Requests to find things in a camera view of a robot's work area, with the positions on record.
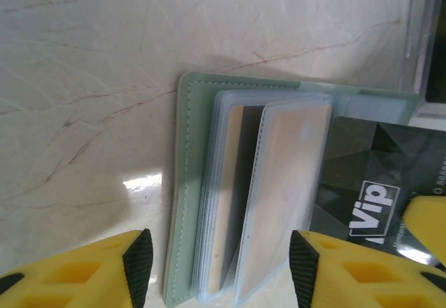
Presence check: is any clear plastic tray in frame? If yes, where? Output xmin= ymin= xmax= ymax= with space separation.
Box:
xmin=406 ymin=0 xmax=446 ymax=121

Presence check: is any pale gold card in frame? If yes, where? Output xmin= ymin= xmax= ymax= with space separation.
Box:
xmin=240 ymin=100 xmax=332 ymax=302

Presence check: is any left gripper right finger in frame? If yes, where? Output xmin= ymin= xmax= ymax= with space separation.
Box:
xmin=289 ymin=229 xmax=446 ymax=308

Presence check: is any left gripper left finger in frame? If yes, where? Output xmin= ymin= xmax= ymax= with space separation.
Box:
xmin=0 ymin=228 xmax=153 ymax=308

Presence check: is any black VIP card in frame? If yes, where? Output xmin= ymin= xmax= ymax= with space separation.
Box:
xmin=308 ymin=115 xmax=446 ymax=270

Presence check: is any pale green card holder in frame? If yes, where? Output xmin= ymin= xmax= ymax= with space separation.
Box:
xmin=162 ymin=72 xmax=419 ymax=305

